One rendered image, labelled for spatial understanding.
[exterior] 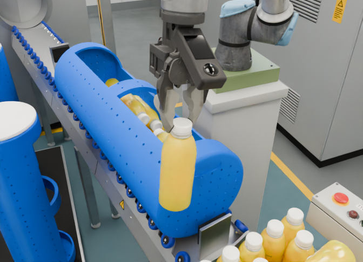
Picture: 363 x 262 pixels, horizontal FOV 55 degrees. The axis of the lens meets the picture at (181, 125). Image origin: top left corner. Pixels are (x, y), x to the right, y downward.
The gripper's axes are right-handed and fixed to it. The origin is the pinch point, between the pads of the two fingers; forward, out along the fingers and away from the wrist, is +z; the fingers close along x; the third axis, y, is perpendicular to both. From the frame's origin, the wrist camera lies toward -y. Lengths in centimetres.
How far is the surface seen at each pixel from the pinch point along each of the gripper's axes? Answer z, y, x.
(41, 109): 91, 210, -3
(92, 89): 17, 61, -1
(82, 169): 84, 111, -7
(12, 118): 34, 85, 24
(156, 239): 47, 17, -5
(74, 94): 22, 71, 3
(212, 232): 36.8, 4.4, -14.5
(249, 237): 30.6, -5.9, -17.6
